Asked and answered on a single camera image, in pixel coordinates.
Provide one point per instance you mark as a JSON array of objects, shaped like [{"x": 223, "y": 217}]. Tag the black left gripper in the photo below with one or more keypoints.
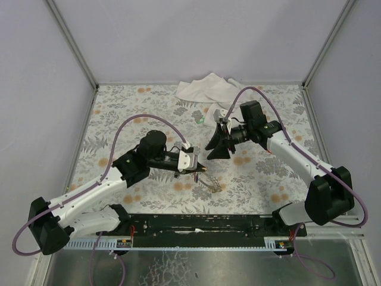
[{"x": 175, "y": 165}]

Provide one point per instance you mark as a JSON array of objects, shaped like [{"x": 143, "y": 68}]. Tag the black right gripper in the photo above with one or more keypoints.
[{"x": 225, "y": 138}]

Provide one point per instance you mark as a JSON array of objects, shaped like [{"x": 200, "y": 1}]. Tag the white disc with keyrings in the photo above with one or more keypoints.
[{"x": 210, "y": 182}]

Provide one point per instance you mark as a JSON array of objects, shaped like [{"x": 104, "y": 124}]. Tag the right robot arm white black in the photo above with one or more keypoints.
[{"x": 328, "y": 193}]

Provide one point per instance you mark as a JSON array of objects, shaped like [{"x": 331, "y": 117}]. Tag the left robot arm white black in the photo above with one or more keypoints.
[{"x": 54, "y": 223}]

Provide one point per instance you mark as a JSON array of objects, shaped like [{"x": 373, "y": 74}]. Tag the green tagged key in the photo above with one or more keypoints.
[{"x": 200, "y": 121}]

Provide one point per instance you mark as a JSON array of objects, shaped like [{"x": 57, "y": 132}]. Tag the white crumpled cloth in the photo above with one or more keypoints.
[{"x": 212, "y": 89}]

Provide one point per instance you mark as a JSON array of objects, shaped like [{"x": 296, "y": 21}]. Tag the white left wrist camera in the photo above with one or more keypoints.
[{"x": 187, "y": 160}]

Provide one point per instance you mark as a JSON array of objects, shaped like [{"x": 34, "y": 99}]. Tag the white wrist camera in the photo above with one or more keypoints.
[
  {"x": 220, "y": 116},
  {"x": 187, "y": 160}
]

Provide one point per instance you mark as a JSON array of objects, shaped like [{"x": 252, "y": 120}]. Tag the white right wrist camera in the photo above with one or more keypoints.
[{"x": 220, "y": 116}]

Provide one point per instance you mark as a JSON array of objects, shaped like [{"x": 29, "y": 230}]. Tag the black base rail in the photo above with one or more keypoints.
[{"x": 212, "y": 227}]

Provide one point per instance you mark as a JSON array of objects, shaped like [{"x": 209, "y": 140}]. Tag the white slotted cable duct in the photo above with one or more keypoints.
[{"x": 156, "y": 244}]

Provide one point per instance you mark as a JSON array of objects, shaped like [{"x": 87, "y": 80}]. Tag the grey aluminium corner post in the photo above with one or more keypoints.
[{"x": 348, "y": 7}]

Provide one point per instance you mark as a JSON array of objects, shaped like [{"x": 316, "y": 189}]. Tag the grey left corner post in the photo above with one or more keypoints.
[{"x": 71, "y": 42}]

